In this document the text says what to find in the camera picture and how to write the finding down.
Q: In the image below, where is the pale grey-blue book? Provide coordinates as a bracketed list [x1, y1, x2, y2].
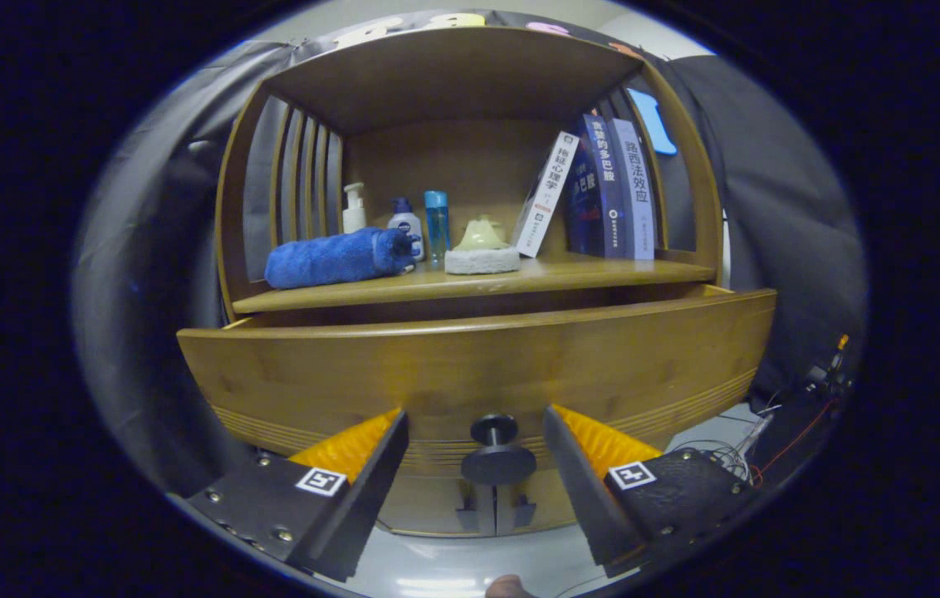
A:
[610, 118, 656, 261]

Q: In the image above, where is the wooden cabinet door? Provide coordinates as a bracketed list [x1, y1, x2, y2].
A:
[377, 472, 487, 537]
[488, 465, 585, 534]

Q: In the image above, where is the white book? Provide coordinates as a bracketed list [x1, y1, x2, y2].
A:
[512, 131, 580, 258]

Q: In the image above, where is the white bottle blue cap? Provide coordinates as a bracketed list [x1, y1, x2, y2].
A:
[388, 197, 425, 262]

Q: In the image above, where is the white pump bottle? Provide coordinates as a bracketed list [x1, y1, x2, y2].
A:
[342, 182, 368, 234]

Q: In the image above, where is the dark blue book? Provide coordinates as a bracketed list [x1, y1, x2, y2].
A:
[563, 114, 630, 259]

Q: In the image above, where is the pale green scrub brush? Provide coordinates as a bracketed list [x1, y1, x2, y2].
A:
[444, 215, 521, 276]

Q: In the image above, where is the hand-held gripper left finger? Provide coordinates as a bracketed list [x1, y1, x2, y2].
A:
[186, 407, 410, 582]

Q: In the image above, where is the wooden countertop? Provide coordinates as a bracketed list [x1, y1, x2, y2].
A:
[232, 252, 717, 315]

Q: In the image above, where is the wooden cabinet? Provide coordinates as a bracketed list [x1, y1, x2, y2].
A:
[177, 25, 778, 539]

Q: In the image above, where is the blue rolled towel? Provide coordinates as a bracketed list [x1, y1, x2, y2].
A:
[264, 227, 419, 290]

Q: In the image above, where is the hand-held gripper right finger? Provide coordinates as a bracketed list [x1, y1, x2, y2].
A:
[542, 404, 761, 580]

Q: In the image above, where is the clear blue bottle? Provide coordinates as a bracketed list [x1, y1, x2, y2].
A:
[424, 190, 450, 267]

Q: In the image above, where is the bundle of floor cables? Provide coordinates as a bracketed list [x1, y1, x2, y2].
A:
[669, 390, 778, 487]

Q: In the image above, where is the wooden drawer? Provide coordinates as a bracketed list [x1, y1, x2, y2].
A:
[177, 285, 778, 478]

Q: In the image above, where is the black device orange tip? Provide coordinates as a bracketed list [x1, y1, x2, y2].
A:
[802, 334, 853, 408]

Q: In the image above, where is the black drawer knob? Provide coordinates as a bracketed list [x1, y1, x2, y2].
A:
[460, 414, 537, 487]

